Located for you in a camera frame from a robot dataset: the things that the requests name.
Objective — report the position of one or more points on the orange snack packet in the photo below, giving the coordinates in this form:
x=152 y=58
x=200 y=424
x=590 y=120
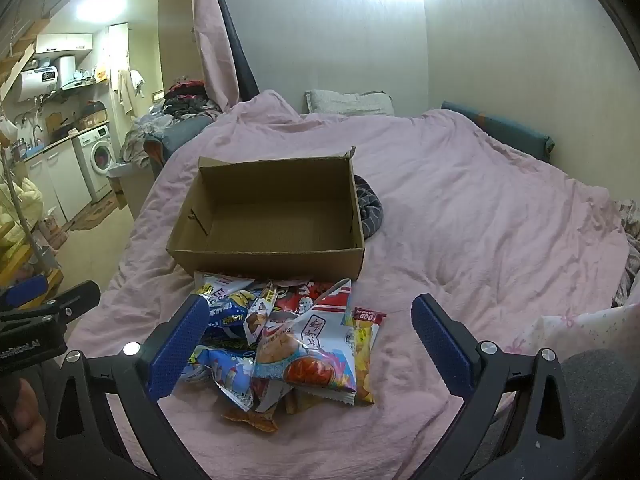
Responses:
x=250 y=417

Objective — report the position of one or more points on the teal cushion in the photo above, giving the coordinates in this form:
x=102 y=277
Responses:
x=500 y=127

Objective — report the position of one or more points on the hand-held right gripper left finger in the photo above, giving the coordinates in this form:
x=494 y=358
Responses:
x=175 y=350

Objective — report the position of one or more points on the white crumpled cloth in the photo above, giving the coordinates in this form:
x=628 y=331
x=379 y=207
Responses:
x=145 y=132

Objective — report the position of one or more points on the white pillow with pink bows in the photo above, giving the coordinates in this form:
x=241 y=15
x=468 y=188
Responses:
x=590 y=325

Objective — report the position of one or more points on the white kitchen base cabinet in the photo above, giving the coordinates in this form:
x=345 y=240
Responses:
x=55 y=185

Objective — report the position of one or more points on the white and red snack packet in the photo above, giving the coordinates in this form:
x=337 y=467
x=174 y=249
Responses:
x=305 y=355

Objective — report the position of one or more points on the dark curtain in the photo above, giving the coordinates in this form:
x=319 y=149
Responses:
x=240 y=50

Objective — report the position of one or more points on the white washing machine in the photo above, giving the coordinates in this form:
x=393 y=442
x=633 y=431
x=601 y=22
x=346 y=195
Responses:
x=97 y=160

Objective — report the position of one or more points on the yellow chips packet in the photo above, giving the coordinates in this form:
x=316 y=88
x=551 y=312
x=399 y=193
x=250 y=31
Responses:
x=365 y=355

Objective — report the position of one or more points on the pile of dark clothes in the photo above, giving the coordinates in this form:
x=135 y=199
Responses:
x=185 y=97

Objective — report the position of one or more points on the blue and white snack packet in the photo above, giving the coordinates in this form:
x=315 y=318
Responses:
x=225 y=375

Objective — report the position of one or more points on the white hanging towel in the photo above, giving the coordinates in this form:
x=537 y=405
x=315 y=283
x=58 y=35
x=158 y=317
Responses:
x=127 y=90

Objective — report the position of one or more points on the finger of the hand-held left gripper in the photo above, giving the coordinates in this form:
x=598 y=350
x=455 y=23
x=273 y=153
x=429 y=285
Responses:
x=25 y=292
x=70 y=302

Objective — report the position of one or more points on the brown floor mat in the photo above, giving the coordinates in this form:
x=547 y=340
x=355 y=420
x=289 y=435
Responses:
x=97 y=215

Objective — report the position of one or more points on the wooden staircase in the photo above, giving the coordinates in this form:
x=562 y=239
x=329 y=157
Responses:
x=15 y=65

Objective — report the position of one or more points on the person's left hand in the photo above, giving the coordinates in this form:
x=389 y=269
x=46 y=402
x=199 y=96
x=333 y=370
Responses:
x=29 y=410

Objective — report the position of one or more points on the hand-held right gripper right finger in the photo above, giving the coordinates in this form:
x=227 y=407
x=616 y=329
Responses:
x=442 y=350

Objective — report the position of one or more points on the yellow quilt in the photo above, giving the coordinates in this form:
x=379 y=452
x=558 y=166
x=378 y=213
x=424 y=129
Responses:
x=20 y=200

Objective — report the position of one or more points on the small brown snack packet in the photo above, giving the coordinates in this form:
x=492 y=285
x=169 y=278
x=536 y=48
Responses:
x=260 y=315

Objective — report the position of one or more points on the blue cartoon snack packet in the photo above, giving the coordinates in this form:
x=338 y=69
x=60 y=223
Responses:
x=220 y=305

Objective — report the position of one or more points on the white water heater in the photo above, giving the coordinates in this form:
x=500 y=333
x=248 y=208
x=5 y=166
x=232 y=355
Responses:
x=37 y=82

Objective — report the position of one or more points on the brown carton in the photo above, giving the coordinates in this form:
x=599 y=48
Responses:
x=90 y=115

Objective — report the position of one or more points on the grey striped cloth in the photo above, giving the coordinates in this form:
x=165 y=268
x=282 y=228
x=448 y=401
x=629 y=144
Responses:
x=370 y=210

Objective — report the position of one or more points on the pink hanging sheet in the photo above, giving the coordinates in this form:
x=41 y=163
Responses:
x=215 y=35

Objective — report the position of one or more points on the floral pillow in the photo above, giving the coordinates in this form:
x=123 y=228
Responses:
x=631 y=240

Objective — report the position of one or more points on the white wall cabinet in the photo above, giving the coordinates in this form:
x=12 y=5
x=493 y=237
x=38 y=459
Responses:
x=65 y=42

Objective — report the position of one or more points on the cardboard box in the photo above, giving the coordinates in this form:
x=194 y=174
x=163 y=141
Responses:
x=275 y=260

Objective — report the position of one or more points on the metal clothes rack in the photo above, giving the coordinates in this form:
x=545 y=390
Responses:
x=47 y=257

